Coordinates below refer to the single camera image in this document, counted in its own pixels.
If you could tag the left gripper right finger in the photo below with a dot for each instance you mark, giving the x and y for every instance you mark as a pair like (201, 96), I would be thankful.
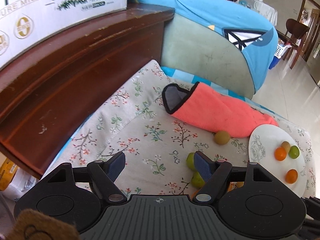
(215, 175)

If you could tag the wooden dining chair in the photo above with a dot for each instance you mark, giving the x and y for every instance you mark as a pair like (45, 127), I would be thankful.
(295, 35)

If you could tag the orange tangerine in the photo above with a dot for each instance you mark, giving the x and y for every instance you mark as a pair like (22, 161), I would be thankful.
(280, 154)
(291, 176)

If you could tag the orange tangerine bottom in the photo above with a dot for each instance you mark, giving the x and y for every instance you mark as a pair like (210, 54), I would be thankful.
(291, 176)

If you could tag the green jujube top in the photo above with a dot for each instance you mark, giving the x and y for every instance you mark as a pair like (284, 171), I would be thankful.
(190, 161)

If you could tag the brown kiwi with stem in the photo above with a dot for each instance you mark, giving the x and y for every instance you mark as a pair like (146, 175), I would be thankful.
(286, 146)

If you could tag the brown kiwi near cloth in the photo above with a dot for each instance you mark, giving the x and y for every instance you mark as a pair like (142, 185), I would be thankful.
(221, 137)

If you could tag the white plastic basket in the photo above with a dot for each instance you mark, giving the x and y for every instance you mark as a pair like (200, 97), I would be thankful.
(281, 50)

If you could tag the green jujube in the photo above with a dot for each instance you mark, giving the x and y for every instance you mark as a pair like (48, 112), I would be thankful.
(197, 181)
(190, 161)

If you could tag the white floral plate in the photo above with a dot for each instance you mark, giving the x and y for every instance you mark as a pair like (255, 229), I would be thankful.
(263, 142)

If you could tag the white milk carton box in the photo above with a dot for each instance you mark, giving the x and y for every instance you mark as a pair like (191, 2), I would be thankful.
(25, 23)

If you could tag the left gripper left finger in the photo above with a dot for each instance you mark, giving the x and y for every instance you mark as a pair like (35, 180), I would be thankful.
(103, 174)

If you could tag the pink fleece cloth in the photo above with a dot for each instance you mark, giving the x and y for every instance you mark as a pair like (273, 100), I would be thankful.
(205, 108)

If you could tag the blue plastic bin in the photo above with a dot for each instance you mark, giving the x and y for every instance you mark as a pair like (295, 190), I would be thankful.
(274, 62)

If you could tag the green jujube fruit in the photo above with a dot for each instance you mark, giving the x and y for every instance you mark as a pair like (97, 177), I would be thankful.
(294, 152)

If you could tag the white table cloth table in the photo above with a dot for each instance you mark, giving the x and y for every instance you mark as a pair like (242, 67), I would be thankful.
(262, 8)

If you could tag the green sofa cushion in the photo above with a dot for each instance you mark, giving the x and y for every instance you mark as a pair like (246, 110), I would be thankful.
(193, 48)

